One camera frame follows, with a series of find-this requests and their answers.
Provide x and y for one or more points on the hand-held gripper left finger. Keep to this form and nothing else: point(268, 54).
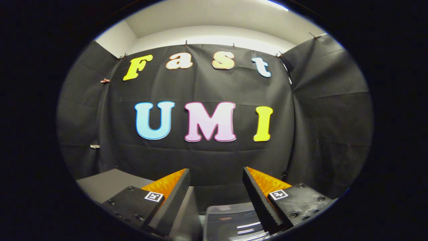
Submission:
point(174, 201)

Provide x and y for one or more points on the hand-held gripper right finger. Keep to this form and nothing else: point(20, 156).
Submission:
point(255, 201)

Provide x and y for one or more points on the dark glass washing machine lid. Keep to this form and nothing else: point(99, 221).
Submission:
point(227, 224)

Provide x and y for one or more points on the black backdrop cloth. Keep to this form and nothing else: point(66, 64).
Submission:
point(200, 160)

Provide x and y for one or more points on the grey box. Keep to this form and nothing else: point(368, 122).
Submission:
point(107, 184)

